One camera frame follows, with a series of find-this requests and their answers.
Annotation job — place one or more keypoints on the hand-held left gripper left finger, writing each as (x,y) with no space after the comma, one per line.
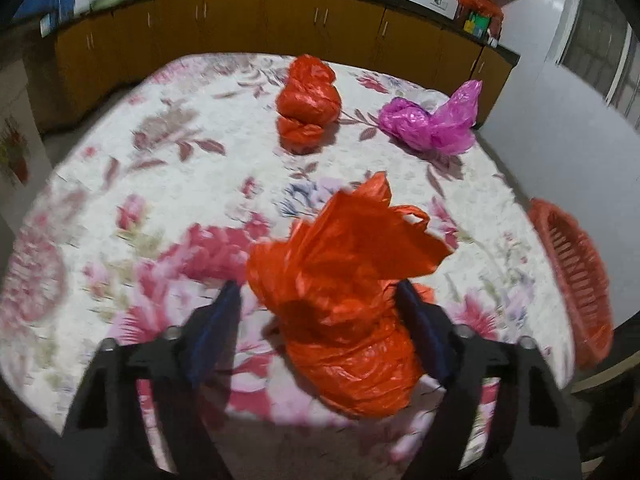
(220,330)

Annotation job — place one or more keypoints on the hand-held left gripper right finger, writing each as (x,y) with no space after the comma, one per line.
(425,332)

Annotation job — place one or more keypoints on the red plastic bag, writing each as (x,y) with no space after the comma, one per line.
(307,105)
(340,320)

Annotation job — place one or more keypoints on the red plastic basket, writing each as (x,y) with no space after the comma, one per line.
(575,270)

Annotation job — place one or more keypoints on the floral blanket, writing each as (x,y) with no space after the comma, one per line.
(150,210)

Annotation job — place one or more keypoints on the purple plastic bag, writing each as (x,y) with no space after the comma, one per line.
(420,122)

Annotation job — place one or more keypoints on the yellow kitchen cabinet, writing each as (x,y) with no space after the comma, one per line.
(250,20)

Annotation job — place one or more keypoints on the green box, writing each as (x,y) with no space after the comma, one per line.
(476,25)

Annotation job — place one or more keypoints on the black kitchen countertop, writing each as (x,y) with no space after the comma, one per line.
(425,12)

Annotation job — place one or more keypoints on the red bag of boxes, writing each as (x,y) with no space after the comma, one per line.
(479,2)

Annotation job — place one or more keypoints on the barred window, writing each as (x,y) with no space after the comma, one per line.
(600,45)

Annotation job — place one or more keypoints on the green bowl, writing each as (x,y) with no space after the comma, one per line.
(107,1)

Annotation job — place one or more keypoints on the white wall outlet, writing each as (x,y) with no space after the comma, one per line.
(439,3)

